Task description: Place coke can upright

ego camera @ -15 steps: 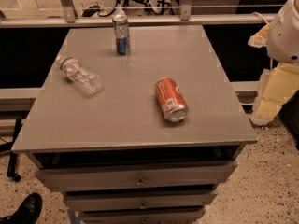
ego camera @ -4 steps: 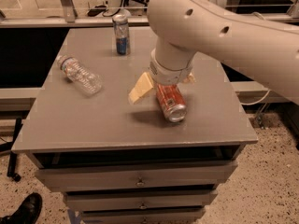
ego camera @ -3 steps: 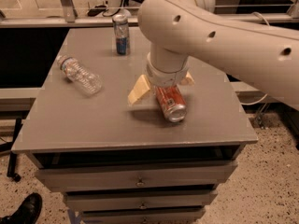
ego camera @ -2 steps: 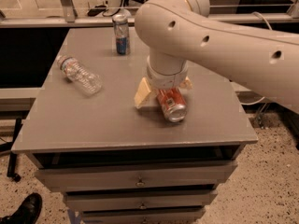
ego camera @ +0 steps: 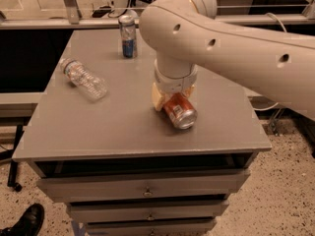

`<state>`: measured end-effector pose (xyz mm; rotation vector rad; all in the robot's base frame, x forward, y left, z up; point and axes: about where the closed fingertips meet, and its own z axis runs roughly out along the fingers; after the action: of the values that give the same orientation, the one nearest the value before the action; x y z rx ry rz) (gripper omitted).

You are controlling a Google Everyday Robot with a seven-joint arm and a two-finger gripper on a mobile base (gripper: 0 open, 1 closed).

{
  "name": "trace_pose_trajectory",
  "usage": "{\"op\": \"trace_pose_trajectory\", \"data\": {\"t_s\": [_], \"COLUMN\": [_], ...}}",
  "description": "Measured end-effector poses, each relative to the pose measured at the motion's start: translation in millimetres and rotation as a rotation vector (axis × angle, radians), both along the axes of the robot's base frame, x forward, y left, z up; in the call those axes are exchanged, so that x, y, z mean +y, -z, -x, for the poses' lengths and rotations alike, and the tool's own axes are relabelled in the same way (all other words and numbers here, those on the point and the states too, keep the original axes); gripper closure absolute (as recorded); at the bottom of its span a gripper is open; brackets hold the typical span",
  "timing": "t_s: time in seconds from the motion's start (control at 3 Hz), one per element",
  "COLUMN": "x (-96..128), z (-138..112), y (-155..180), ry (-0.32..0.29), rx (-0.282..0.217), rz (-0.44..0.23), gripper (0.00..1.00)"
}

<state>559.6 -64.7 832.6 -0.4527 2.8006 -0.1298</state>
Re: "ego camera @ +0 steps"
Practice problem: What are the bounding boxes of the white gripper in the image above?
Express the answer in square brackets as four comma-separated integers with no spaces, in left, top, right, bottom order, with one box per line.
[152,58,198,111]

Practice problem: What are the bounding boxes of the red coke can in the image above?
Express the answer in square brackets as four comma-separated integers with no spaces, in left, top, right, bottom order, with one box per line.
[163,93,198,130]

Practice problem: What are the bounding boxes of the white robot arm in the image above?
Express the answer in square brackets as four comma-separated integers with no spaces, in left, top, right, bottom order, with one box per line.
[139,0,315,120]

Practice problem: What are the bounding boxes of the tall blue silver can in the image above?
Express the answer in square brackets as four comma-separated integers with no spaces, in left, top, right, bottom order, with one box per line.
[118,15,137,58]

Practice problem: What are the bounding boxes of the clear plastic water bottle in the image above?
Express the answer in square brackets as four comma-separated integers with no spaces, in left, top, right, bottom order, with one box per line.
[60,58,107,101]

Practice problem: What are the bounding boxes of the grey drawer cabinet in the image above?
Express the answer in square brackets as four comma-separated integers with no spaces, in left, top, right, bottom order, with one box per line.
[12,27,273,236]

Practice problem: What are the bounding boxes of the grey metal railing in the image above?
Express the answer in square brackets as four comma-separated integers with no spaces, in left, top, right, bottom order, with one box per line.
[0,0,315,29]

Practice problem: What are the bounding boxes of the grey middle drawer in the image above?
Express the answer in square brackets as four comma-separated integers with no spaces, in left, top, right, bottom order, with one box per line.
[68,199,229,223]

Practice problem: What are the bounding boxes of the grey drawer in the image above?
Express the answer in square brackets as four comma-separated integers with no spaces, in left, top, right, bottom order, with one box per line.
[86,218,217,236]
[68,199,229,223]
[37,169,250,203]

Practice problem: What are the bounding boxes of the grey top drawer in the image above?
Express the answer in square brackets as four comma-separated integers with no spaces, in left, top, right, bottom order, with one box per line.
[37,169,250,203]

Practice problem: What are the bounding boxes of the grey bottom drawer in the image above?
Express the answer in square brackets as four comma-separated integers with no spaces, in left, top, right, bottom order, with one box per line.
[86,218,217,236]

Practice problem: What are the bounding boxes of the black table leg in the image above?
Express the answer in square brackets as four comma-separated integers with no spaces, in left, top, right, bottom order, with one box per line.
[7,124,25,193]

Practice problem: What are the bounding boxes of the black shoe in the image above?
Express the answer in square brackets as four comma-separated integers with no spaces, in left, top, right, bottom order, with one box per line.
[0,204,44,236]

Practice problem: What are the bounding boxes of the white cable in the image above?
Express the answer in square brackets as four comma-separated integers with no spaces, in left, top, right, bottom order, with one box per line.
[265,12,288,33]

